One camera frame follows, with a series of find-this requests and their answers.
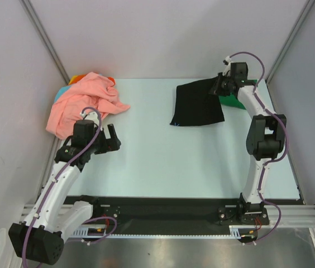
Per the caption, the black t-shirt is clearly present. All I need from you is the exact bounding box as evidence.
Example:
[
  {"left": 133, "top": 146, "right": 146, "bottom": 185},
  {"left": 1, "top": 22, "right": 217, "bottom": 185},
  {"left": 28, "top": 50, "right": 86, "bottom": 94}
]
[{"left": 170, "top": 78, "right": 225, "bottom": 127}]

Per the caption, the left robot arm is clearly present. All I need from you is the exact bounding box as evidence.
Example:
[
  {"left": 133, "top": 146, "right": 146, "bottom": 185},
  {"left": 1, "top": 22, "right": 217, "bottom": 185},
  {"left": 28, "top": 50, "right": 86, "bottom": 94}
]
[{"left": 8, "top": 119, "right": 121, "bottom": 265}]

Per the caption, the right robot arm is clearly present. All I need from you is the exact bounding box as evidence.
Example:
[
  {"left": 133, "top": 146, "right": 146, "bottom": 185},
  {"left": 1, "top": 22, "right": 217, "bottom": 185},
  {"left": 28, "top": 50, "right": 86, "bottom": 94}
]
[{"left": 209, "top": 59, "right": 287, "bottom": 225}]

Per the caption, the folded green t-shirt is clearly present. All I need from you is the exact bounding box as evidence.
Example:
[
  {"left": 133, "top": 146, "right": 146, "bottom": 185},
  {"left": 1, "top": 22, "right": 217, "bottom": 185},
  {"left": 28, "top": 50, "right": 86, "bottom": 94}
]
[{"left": 218, "top": 79, "right": 257, "bottom": 109}]

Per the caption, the pink t-shirt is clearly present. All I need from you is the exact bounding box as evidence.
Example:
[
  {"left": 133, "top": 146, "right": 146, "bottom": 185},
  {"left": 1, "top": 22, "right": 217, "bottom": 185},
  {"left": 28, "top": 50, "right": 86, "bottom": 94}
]
[{"left": 46, "top": 72, "right": 130, "bottom": 140}]

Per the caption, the light blue t-shirt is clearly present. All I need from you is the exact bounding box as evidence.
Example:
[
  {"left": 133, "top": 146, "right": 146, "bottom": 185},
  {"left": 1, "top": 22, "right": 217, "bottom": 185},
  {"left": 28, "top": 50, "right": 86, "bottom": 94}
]
[{"left": 54, "top": 85, "right": 71, "bottom": 103}]

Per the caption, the orange t-shirt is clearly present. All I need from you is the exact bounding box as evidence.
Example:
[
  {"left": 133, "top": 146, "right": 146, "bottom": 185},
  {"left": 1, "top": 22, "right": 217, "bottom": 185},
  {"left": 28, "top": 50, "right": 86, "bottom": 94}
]
[{"left": 107, "top": 76, "right": 116, "bottom": 85}]

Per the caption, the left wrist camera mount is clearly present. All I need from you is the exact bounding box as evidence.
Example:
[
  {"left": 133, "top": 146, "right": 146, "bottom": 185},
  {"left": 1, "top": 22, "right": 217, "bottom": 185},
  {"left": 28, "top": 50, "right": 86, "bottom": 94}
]
[{"left": 80, "top": 110, "right": 101, "bottom": 125}]

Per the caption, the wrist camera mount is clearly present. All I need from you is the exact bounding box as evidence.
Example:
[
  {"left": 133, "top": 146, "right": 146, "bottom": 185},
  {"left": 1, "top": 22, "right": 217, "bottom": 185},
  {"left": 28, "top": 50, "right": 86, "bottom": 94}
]
[
  {"left": 80, "top": 110, "right": 101, "bottom": 125},
  {"left": 222, "top": 56, "right": 232, "bottom": 76}
]

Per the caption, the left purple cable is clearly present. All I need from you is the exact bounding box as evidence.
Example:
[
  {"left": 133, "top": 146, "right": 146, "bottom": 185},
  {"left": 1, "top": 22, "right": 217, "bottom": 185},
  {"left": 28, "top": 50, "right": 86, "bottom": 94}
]
[{"left": 22, "top": 106, "right": 118, "bottom": 267}]

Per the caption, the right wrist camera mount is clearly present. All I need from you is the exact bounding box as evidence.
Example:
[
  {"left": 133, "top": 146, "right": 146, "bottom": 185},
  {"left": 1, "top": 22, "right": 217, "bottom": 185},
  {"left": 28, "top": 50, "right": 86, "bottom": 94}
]
[{"left": 222, "top": 56, "right": 232, "bottom": 76}]

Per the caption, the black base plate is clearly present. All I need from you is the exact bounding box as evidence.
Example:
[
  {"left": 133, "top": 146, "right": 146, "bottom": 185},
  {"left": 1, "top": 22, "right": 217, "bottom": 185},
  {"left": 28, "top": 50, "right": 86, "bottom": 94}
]
[{"left": 62, "top": 196, "right": 306, "bottom": 236}]

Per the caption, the right aluminium frame post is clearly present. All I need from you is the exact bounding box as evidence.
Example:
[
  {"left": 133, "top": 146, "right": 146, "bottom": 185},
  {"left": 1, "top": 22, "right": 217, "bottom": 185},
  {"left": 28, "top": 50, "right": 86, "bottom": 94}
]
[{"left": 265, "top": 0, "right": 315, "bottom": 85}]

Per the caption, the aluminium frame post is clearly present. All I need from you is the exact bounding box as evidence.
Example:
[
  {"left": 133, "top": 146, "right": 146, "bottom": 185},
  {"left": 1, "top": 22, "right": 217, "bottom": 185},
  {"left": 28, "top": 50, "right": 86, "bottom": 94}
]
[
  {"left": 265, "top": 0, "right": 315, "bottom": 85},
  {"left": 19, "top": 0, "right": 70, "bottom": 84}
]

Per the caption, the left aluminium frame post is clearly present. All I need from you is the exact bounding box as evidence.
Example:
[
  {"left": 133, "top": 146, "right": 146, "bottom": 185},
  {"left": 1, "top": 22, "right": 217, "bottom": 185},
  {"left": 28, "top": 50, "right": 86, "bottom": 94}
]
[{"left": 19, "top": 0, "right": 70, "bottom": 84}]

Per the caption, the aluminium front rail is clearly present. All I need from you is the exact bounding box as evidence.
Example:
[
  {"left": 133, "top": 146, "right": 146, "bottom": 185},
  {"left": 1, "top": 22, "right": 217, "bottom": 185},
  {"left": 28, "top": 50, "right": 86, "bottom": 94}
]
[{"left": 19, "top": 204, "right": 315, "bottom": 228}]

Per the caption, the grey slotted cable duct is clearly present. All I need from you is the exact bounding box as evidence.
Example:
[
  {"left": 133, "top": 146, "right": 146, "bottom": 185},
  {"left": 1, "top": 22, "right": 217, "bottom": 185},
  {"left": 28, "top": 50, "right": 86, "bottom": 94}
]
[{"left": 70, "top": 224, "right": 253, "bottom": 241}]

